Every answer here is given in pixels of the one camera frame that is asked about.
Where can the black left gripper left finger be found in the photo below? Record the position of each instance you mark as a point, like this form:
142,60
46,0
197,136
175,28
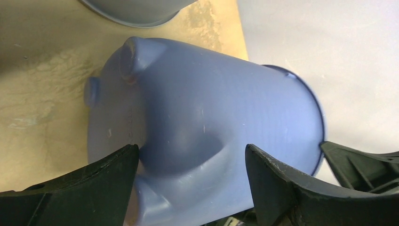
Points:
95,195

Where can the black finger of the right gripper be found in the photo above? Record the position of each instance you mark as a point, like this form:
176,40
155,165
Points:
361,171

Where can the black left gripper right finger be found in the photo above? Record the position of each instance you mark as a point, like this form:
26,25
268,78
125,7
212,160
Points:
285,196

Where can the blue plastic bucket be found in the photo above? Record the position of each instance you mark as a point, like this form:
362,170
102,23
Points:
192,111

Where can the white grey cylindrical bin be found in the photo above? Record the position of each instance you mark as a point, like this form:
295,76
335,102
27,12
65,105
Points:
138,13

